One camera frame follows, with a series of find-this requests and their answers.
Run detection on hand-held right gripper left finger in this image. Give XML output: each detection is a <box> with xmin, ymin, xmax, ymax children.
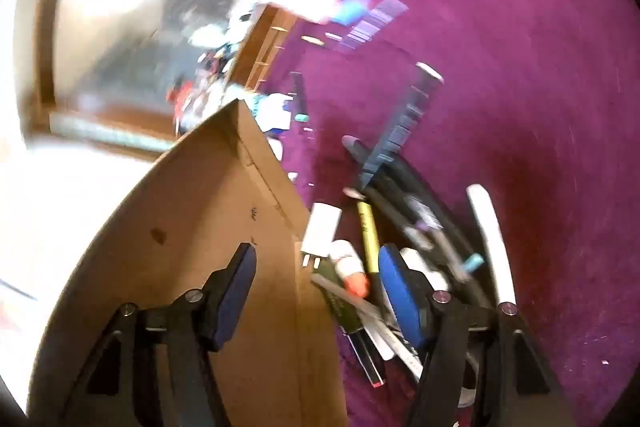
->
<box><xmin>27</xmin><ymin>243</ymin><xmax>258</xmax><ymax>427</ymax></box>

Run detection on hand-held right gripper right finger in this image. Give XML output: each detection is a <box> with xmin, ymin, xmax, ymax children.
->
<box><xmin>378</xmin><ymin>244</ymin><xmax>586</xmax><ymax>427</ymax></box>

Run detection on white tube red print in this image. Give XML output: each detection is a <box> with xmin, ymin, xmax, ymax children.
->
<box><xmin>327</xmin><ymin>239</ymin><xmax>371</xmax><ymax>298</ymax></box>

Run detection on yellow pen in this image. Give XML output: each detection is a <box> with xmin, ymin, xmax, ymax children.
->
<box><xmin>356</xmin><ymin>199</ymin><xmax>383</xmax><ymax>288</ymax></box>

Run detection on black pen red tips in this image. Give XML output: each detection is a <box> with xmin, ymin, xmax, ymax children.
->
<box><xmin>345</xmin><ymin>327</ymin><xmax>386</xmax><ymax>388</ymax></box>

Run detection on brown cardboard box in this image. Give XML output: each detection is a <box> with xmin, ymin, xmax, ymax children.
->
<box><xmin>27</xmin><ymin>99</ymin><xmax>348</xmax><ymax>427</ymax></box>

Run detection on white power adapter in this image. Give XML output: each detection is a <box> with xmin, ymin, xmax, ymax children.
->
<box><xmin>300</xmin><ymin>203</ymin><xmax>342</xmax><ymax>268</ymax></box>

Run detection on black marker pink caps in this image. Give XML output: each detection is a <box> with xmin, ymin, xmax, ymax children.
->
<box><xmin>343</xmin><ymin>187</ymin><xmax>451</xmax><ymax>278</ymax></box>

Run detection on black marker white caps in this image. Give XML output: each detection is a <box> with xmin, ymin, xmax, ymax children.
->
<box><xmin>357</xmin><ymin>63</ymin><xmax>445</xmax><ymax>190</ymax></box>

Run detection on blue white box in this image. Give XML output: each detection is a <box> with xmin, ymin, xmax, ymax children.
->
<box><xmin>250</xmin><ymin>92</ymin><xmax>293</xmax><ymax>138</ymax></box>

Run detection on black marker green cap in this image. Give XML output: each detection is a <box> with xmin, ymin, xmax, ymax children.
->
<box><xmin>291</xmin><ymin>72</ymin><xmax>310</xmax><ymax>124</ymax></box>

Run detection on magenta plush cloth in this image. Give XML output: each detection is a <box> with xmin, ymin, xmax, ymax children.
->
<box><xmin>260</xmin><ymin>0</ymin><xmax>640</xmax><ymax>427</ymax></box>

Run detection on wooden cabinet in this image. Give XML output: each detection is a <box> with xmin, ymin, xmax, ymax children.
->
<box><xmin>227</xmin><ymin>4</ymin><xmax>301</xmax><ymax>92</ymax></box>

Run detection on blue battery pack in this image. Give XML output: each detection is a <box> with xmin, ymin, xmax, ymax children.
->
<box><xmin>335</xmin><ymin>0</ymin><xmax>371</xmax><ymax>25</ymax></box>

